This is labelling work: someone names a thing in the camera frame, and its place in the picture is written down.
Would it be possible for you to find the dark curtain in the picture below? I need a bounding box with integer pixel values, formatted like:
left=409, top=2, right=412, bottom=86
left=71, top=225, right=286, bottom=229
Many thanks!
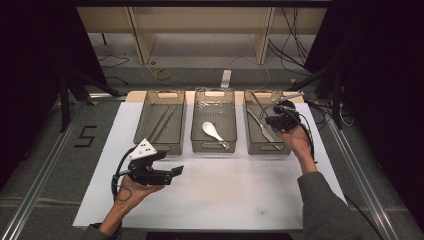
left=0, top=0, right=108, bottom=188
left=304, top=0, right=424, bottom=231

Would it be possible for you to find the white table cover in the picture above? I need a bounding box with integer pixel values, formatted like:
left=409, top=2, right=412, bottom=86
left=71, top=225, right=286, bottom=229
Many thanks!
left=72, top=101, right=358, bottom=232

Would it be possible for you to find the grey plastic basket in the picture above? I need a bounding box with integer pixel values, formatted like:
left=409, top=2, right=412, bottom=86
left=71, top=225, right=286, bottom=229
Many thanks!
left=243, top=89, right=298, bottom=156
left=133, top=89, right=187, bottom=156
left=190, top=88, right=238, bottom=154

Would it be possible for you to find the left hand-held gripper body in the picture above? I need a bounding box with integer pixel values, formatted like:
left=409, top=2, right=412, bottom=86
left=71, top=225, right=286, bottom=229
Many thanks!
left=127, top=137, right=175, bottom=187

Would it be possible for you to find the black cable bundle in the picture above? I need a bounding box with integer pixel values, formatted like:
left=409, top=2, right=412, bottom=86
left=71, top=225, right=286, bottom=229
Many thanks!
left=268, top=7, right=313, bottom=69

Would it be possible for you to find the yellow tape roll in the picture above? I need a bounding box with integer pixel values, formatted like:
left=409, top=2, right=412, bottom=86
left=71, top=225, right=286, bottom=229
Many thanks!
left=155, top=68, right=172, bottom=81

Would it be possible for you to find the white power strip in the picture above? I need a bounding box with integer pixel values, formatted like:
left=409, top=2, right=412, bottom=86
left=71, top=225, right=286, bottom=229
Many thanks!
left=220, top=69, right=232, bottom=89

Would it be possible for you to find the person's right hand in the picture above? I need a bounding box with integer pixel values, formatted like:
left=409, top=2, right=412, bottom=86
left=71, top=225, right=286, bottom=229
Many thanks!
left=276, top=123, right=316, bottom=165

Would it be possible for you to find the person's left hand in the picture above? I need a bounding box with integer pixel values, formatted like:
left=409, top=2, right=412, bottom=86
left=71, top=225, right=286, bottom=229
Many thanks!
left=116, top=175, right=166, bottom=208

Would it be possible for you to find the steel table knife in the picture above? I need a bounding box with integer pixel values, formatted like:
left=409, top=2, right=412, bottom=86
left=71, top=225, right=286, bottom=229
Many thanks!
left=247, top=108, right=283, bottom=151

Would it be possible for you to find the black metal stand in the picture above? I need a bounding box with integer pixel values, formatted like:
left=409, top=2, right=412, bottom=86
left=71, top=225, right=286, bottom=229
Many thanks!
left=286, top=63, right=344, bottom=129
left=58, top=71, right=121, bottom=133

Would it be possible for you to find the hand-held gripper cable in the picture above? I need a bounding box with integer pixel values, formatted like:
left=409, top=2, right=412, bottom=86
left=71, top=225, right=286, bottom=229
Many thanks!
left=259, top=104, right=318, bottom=165
left=111, top=148, right=134, bottom=203

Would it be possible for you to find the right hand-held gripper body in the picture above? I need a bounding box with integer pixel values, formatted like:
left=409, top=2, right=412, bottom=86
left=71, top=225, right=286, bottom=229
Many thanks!
left=270, top=93, right=305, bottom=133

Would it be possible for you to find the short metal rail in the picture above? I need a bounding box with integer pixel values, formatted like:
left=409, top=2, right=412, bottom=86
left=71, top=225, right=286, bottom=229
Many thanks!
left=87, top=93, right=129, bottom=102

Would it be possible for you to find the long metal floor rail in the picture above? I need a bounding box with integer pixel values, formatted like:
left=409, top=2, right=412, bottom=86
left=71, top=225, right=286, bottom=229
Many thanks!
left=0, top=99, right=91, bottom=240
left=326, top=118, right=399, bottom=240

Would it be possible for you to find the left hand-held gripper cable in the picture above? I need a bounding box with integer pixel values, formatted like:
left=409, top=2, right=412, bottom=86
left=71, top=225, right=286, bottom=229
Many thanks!
left=111, top=148, right=134, bottom=203

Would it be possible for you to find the beige wooden shelf unit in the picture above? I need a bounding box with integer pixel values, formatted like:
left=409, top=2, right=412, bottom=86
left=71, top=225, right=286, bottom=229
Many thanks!
left=76, top=6, right=328, bottom=66

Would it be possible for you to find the right hand-held gripper cable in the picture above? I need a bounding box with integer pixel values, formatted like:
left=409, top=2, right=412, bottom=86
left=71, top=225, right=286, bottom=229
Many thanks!
left=259, top=104, right=318, bottom=165

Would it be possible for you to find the white floor cable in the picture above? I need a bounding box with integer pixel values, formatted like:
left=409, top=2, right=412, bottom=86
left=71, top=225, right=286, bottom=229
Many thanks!
left=146, top=54, right=271, bottom=91

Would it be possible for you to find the thin black floor cable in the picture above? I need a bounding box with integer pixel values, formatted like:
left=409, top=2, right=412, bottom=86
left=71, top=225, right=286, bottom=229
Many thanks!
left=98, top=54, right=130, bottom=86

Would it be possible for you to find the white plastic spoon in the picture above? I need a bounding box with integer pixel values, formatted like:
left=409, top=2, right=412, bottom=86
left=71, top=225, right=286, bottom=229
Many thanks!
left=201, top=121, right=231, bottom=151

